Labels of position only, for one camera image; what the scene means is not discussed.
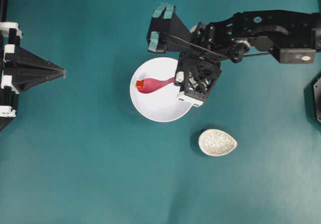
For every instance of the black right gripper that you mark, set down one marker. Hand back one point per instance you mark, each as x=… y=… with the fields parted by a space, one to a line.
x=195 y=78

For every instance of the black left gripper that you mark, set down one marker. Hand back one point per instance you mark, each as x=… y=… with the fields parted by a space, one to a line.
x=13 y=82

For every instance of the pink plastic spoon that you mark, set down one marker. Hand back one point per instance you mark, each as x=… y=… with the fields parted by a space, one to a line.
x=151 y=85

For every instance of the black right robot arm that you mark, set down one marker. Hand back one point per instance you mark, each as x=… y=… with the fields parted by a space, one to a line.
x=290 y=37

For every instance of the white round bowl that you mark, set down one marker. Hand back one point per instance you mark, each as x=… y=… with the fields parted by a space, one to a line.
x=161 y=105

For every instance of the speckled egg-shaped dish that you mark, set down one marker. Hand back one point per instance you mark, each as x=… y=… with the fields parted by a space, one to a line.
x=215 y=143

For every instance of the black rail frame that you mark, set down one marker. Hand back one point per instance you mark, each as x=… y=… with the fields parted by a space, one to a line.
x=312 y=100

